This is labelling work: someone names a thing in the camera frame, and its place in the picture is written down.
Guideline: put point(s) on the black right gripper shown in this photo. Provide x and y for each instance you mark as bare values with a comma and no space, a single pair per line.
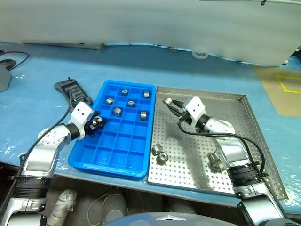
185,116

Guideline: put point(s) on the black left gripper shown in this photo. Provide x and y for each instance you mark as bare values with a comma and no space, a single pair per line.
90,128

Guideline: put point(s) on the metal roller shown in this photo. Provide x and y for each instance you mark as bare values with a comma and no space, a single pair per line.
96,120
109,101
218,166
156,149
124,92
162,157
130,103
116,111
144,115
146,94
212,157
167,101

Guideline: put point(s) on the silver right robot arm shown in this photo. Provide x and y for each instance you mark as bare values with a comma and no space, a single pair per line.
231,146

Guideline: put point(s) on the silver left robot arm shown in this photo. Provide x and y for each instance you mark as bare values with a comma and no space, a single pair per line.
44,150

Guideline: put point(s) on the blue plastic compartment tray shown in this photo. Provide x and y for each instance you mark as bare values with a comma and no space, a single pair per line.
122,146

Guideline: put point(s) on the perforated steel tray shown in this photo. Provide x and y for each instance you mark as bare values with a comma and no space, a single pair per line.
188,169

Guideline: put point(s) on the black handheld controller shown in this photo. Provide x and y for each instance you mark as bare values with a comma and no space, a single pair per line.
75,90

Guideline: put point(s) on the clear tape roll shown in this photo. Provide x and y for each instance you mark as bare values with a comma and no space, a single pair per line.
200,58

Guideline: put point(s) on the grey rounded shape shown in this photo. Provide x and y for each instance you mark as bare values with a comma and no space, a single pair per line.
113,204

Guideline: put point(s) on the white cloth backdrop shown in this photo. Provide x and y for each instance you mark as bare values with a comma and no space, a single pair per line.
141,21

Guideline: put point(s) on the grey tape-wrapped pipe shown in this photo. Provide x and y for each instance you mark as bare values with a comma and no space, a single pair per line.
62,204

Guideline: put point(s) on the brown cardboard sheet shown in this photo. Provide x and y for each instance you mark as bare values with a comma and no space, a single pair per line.
270,94

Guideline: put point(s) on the grey metal box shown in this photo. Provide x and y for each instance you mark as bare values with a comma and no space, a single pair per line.
3,80

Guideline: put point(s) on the yellow tape square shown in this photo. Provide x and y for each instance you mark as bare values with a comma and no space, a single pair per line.
280,82

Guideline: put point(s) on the black round puck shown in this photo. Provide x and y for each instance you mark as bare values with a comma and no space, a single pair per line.
7,63

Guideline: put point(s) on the blue-grey robot chest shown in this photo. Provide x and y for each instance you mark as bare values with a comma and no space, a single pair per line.
152,220

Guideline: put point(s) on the black clip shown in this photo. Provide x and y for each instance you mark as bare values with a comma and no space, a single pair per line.
263,2

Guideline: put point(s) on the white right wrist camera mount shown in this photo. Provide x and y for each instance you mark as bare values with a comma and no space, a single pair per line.
195,107

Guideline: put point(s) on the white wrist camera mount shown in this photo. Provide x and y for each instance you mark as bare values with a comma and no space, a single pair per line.
195,107
81,113

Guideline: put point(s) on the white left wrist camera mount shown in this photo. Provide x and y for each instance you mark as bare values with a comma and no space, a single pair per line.
81,113

